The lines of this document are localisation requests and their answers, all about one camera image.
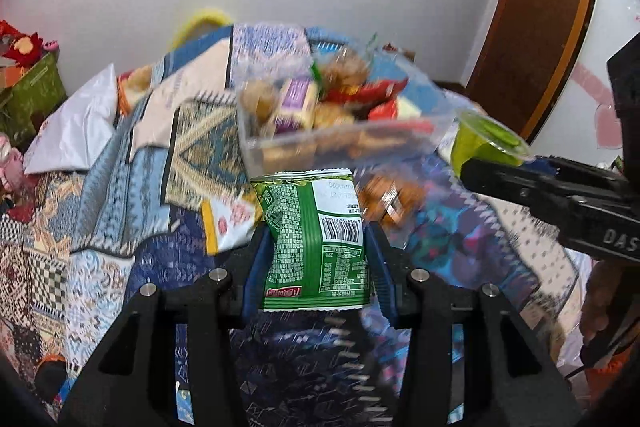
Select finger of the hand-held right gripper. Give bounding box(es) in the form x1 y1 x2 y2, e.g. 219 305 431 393
527 153 628 195
460 158 640 264

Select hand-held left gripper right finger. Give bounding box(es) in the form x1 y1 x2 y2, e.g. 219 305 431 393
365 224 585 427

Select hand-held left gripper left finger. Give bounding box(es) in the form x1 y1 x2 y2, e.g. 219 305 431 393
57 224 273 427

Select green snack packet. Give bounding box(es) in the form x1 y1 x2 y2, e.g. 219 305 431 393
250 168 374 312

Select green jelly cup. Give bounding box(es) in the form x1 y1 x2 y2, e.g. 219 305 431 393
450 109 533 182

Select clear plastic container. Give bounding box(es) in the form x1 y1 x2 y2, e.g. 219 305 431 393
235 34 463 182

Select cream roll packet purple label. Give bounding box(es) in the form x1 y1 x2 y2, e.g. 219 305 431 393
272 76 321 134

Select red snack packet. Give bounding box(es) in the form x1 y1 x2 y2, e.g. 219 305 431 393
327 78 410 106

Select round crackers bag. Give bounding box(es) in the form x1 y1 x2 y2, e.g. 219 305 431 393
319 48 372 90

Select person's right hand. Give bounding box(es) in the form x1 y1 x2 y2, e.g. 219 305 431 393
579 259 640 350

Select white wardrobe sliding door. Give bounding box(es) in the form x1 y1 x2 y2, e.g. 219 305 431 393
525 0 640 170

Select yellow white snack packet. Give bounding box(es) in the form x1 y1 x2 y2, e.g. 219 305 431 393
200 193 264 256

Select orange ball biscuits bag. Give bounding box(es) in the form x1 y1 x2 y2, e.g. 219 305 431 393
356 172 427 229

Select brown wooden door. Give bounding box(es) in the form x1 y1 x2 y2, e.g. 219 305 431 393
464 0 602 144

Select patchwork blanket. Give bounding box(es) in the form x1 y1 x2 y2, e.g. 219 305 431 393
0 23 596 427

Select cardboard box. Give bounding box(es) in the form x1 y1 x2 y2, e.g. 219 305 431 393
380 44 417 64

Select orange patterned cloth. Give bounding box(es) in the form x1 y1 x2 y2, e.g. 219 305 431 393
117 66 154 114

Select white pillow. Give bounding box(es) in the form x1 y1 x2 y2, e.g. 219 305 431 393
22 63 119 175

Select yellow foam arc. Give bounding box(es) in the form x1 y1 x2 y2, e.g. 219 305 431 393
171 8 234 48

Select pink doll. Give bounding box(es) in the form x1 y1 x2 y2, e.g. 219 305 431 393
0 132 32 195

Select green storage box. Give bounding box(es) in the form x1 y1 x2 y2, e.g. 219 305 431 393
0 52 68 140

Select red plush toys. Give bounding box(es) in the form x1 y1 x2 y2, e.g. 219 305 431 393
0 19 59 68

